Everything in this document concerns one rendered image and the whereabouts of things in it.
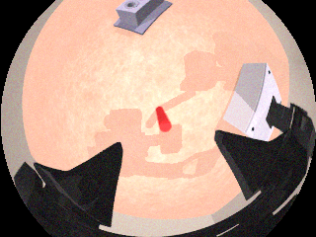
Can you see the red peg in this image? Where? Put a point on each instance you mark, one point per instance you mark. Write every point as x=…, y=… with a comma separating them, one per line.
x=163, y=121

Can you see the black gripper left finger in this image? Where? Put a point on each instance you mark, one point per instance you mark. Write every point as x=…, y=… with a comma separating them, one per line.
x=92, y=185

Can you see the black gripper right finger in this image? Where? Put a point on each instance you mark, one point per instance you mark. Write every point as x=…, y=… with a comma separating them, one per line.
x=250, y=159

